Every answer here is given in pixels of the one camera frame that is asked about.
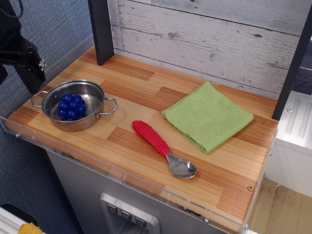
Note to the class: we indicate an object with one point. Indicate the red handled metal spoon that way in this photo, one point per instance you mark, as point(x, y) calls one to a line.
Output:
point(178, 167)

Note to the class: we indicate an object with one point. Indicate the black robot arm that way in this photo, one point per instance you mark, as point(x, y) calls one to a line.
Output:
point(10, 25)

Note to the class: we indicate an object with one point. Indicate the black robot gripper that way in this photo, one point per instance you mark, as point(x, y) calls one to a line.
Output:
point(23, 55)

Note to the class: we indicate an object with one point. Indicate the green towel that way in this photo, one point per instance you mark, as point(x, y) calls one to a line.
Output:
point(207, 118)

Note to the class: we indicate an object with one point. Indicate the yellow object at corner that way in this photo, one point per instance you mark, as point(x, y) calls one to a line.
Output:
point(29, 228)

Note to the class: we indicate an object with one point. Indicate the silver dispenser button panel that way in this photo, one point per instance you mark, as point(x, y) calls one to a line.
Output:
point(124, 218)

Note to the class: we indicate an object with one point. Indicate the dark shelf post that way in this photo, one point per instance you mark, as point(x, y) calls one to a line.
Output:
point(101, 27)
point(294, 67)

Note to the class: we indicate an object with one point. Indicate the dark left shelf post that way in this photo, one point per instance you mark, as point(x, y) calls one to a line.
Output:
point(101, 27)

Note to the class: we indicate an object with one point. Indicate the grey toy fridge cabinet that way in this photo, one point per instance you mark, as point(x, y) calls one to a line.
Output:
point(83, 187)

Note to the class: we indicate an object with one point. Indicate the small steel pot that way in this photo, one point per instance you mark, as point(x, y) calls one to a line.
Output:
point(97, 104)

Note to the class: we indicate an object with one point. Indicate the clear acrylic edge guard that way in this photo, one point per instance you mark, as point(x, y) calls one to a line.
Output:
point(221, 193)

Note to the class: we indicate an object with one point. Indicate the blue toy grape cluster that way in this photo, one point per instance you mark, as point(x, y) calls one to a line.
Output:
point(71, 107)

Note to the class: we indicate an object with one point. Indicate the white toy sink unit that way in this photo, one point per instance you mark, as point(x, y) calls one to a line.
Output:
point(289, 163)

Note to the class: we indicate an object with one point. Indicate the dark right shelf post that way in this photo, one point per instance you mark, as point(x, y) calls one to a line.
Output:
point(294, 67)

